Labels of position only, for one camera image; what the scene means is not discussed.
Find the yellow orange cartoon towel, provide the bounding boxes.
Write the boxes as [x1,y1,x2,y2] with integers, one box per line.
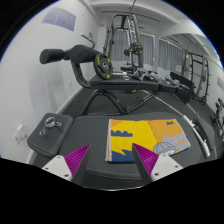
[104,118,192,164]

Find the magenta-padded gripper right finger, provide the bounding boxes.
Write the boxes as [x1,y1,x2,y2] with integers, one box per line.
[131,143,185,186]

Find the black adjustable weight bench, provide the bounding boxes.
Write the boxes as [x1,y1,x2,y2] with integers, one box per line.
[39,44,194,116]

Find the chrome triangle row handle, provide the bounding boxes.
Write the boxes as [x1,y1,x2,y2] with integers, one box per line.
[132,68,148,82]

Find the metal clip ring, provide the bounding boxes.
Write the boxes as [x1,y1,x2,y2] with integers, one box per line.
[39,116,63,137]

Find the silver barbell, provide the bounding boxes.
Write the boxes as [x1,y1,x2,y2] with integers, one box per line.
[181,114,212,158]

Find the grey window curtain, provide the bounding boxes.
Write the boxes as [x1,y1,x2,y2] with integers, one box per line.
[157,38,186,71]
[111,30,156,66]

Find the group of chrome dumbbells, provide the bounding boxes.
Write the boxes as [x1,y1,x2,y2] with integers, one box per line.
[133,68,183,88]

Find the grey cable machine frame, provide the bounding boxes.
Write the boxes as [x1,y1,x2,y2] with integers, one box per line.
[102,0,146,73]

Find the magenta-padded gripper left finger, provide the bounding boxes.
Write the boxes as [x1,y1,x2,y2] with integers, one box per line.
[41,143,92,186]

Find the white wall socket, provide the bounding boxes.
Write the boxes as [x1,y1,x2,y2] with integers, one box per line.
[11,123,28,144]

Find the small purple wall poster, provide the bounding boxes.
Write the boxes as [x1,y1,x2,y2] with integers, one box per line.
[216,76,224,92]

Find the black yellow exercise machines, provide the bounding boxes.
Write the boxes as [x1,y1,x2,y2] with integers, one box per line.
[211,98,224,136]

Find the chrome curved handle bar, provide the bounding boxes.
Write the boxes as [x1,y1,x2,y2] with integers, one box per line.
[80,32,96,50]

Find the small black yellow weight plate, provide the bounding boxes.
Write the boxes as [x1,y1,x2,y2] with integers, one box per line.
[123,42,144,58]

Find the black upright mat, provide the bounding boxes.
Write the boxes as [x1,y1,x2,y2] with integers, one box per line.
[169,71,195,104]

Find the black squat rack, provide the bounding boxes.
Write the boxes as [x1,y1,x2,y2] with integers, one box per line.
[182,49,211,106]

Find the large purple wall poster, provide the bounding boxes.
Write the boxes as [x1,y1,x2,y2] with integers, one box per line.
[41,7,77,32]

